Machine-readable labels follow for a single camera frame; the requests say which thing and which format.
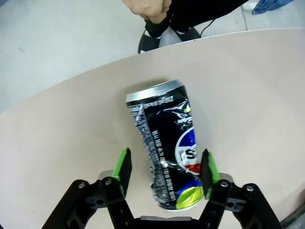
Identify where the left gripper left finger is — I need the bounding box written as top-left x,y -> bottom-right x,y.
42,147 -> 135,229

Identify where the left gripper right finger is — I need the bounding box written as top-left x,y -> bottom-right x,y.
198,147 -> 283,229

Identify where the crushed black soda can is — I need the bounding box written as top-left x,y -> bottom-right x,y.
125,79 -> 206,211

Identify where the person's right hand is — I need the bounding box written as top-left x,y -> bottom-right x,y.
121,0 -> 173,24

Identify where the blue fabric piece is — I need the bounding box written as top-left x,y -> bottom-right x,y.
251,0 -> 297,16

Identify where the thin black floor cable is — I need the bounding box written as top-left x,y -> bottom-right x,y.
199,18 -> 216,39

